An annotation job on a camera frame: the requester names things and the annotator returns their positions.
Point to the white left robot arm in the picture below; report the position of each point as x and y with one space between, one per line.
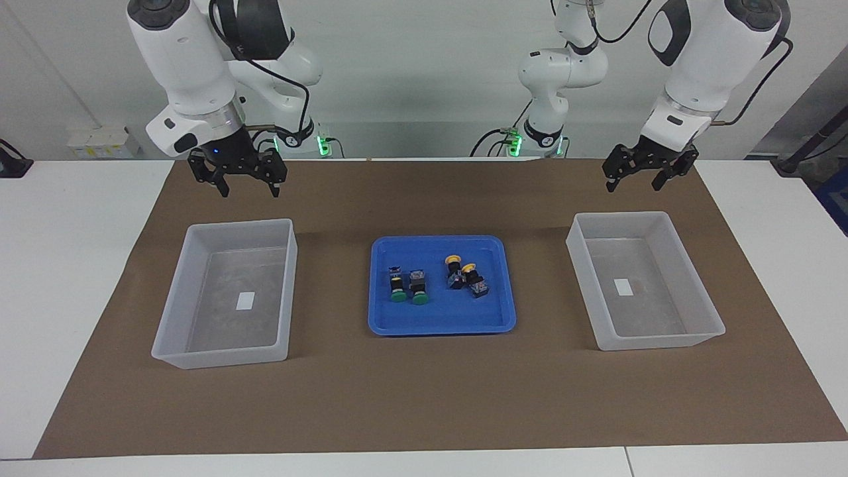
702 66

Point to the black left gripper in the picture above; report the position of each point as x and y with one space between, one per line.
652 154

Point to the blue plastic tray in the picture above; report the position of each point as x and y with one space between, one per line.
437 318

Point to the translucent plastic box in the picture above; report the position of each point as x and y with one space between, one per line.
225 358
662 341

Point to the blue floor object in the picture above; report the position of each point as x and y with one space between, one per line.
835 205

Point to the brown table mat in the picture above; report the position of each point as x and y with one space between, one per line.
424 397

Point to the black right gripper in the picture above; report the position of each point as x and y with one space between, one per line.
232 156

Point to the black tripod stand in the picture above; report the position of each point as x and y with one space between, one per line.
805 149

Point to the green push button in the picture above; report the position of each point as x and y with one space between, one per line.
397 286
418 286

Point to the black clamp mount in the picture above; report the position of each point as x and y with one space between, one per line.
13 165

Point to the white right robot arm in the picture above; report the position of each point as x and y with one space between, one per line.
179 53

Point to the yellow push button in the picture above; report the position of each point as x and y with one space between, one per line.
476 283
454 271

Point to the white label sticker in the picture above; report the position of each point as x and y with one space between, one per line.
623 287
246 301

